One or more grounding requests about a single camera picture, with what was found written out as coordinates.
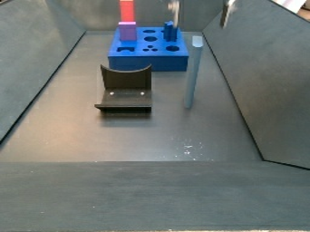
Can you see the purple block peg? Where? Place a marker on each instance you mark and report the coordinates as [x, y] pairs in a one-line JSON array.
[[127, 29]]

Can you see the dark blue star peg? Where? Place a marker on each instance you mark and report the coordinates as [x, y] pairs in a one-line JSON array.
[[169, 32]]

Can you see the wrist-1 gripper finger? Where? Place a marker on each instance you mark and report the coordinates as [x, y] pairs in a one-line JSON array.
[[173, 7], [227, 11]]

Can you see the blue foam peg board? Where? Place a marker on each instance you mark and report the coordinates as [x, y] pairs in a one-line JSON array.
[[148, 50]]

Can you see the light blue square-circle object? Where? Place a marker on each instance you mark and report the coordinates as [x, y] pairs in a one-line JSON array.
[[196, 43]]

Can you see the red tall block peg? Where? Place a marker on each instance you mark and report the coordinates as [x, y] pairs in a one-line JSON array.
[[127, 10]]

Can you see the black curved regrasp fixture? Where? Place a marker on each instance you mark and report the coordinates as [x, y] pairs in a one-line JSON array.
[[127, 89]]

